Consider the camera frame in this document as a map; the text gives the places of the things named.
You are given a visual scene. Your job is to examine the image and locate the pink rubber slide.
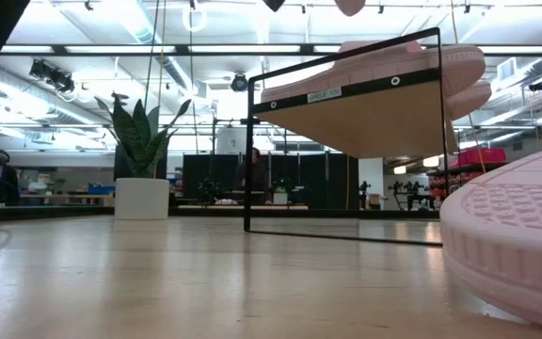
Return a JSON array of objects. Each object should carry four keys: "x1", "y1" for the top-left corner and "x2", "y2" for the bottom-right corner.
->
[
  {"x1": 333, "y1": 0, "x2": 367, "y2": 18},
  {"x1": 260, "y1": 40, "x2": 487, "y2": 104},
  {"x1": 438, "y1": 145, "x2": 542, "y2": 336},
  {"x1": 444, "y1": 79, "x2": 493, "y2": 122}
]

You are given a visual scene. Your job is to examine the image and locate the white shelf label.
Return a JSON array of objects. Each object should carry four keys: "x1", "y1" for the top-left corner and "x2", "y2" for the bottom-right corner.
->
[{"x1": 306, "y1": 87, "x2": 343, "y2": 105}]

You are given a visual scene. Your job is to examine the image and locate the round black ceiling lamp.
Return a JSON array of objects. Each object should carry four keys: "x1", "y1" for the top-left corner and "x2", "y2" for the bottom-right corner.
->
[{"x1": 230, "y1": 72, "x2": 250, "y2": 93}]

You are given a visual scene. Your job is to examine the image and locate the black overhead beam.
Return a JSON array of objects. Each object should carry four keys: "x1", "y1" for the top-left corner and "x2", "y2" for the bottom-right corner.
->
[{"x1": 0, "y1": 42, "x2": 542, "y2": 57}]

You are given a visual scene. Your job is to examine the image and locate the white box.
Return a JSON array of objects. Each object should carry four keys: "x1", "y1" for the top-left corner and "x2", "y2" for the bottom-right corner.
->
[{"x1": 215, "y1": 126, "x2": 252, "y2": 155}]

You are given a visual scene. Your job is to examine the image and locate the black partition screen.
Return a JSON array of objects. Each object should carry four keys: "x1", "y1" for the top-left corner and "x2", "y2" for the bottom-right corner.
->
[{"x1": 182, "y1": 153, "x2": 360, "y2": 211}]

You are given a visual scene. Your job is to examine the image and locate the green snake plant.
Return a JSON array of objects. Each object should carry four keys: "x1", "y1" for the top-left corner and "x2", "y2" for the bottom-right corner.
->
[{"x1": 94, "y1": 92, "x2": 192, "y2": 180}]

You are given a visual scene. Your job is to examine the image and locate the white pillar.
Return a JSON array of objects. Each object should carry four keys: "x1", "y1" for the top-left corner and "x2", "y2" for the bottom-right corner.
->
[{"x1": 359, "y1": 157, "x2": 385, "y2": 209}]

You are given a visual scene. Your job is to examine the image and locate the background black robot arms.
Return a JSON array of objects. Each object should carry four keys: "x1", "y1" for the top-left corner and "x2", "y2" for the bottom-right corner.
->
[{"x1": 387, "y1": 180, "x2": 437, "y2": 212}]

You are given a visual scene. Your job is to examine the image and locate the black stage lights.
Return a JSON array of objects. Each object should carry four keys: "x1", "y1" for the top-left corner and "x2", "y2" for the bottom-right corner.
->
[{"x1": 28, "y1": 58, "x2": 76, "y2": 94}]

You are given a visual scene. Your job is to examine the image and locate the white plant pot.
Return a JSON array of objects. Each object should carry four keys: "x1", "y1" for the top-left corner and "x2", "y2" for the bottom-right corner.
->
[{"x1": 114, "y1": 177, "x2": 170, "y2": 221}]

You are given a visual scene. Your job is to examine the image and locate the red storage bin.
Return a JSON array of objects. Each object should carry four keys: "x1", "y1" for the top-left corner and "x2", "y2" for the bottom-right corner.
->
[{"x1": 448, "y1": 147, "x2": 507, "y2": 170}]

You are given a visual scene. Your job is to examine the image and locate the rack with red bins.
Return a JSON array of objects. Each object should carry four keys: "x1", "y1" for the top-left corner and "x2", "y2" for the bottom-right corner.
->
[{"x1": 426, "y1": 162, "x2": 486, "y2": 199}]

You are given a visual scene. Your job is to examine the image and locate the white ring light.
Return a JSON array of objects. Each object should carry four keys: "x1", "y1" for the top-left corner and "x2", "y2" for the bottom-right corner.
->
[{"x1": 181, "y1": 3, "x2": 209, "y2": 34}]

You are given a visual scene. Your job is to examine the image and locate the thin black hanging cable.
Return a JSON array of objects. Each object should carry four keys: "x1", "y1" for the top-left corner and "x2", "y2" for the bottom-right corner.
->
[{"x1": 144, "y1": 0, "x2": 160, "y2": 112}]

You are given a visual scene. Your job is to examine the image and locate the wooden shelf with black frame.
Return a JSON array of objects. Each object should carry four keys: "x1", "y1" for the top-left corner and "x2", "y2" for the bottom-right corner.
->
[{"x1": 243, "y1": 26, "x2": 460, "y2": 248}]

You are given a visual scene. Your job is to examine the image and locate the black metal table frame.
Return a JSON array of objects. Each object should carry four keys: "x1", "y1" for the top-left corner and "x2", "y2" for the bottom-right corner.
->
[{"x1": 0, "y1": 204, "x2": 443, "y2": 223}]

